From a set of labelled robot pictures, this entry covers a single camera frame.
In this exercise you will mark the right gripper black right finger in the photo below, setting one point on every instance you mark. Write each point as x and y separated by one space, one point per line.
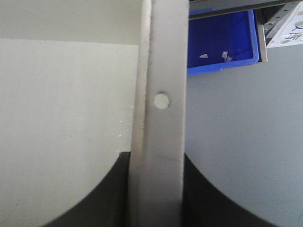
205 206

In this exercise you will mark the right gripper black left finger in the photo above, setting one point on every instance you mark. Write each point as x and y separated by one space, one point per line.
105 205

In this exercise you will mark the white plastic Totelife tote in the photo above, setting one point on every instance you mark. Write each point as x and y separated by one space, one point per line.
82 81

